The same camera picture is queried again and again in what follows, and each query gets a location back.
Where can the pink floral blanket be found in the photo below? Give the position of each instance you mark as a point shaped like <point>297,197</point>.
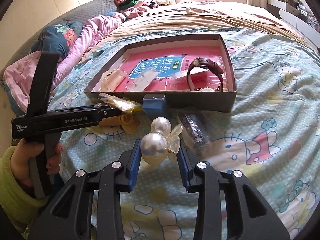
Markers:
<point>234,9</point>

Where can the tan bedspread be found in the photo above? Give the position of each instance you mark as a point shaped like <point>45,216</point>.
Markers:
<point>200,21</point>

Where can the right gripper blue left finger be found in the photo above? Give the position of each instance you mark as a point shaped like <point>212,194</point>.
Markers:
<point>133,165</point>

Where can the yellow item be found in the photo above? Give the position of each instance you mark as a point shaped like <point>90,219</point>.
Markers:
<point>123,104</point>

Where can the pink quilt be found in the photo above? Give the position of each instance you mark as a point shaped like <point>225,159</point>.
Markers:
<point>18,76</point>

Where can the earring card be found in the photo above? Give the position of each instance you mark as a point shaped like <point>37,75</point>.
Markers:
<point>142,81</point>

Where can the pink book with blue label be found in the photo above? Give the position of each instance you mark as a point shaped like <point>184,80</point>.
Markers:
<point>168,61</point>

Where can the white narrow plastic packet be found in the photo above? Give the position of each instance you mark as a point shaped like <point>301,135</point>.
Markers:
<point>183,73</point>

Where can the green left sleeve forearm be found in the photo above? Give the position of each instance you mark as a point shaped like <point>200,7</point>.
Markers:
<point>20,208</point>

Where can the dark shallow cardboard box tray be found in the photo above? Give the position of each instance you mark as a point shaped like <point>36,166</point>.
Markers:
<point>210,101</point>

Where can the grey white dresser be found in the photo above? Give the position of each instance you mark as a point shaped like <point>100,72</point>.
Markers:
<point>289,14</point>

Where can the hello kitty teal bedsheet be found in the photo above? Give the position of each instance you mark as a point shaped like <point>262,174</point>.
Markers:
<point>271,135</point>

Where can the grey quilted headboard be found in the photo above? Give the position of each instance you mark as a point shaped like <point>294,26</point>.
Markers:
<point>80,14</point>

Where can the blue small box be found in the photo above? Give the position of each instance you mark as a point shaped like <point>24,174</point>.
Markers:
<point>154,106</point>

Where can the dark beads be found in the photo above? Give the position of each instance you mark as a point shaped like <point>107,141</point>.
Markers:
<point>195,129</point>

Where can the left hand with painted nails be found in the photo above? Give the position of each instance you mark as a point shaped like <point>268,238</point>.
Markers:
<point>24,150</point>

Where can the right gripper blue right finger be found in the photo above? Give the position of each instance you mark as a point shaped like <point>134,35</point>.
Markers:
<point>183,168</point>

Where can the dark floral pillow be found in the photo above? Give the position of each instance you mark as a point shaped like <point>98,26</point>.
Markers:
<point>57,38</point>

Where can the pearl hair clip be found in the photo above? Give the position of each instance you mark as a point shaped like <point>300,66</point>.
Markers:
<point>162,142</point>

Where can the pile of clothes on bed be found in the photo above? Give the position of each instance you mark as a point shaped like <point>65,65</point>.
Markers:
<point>128,9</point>

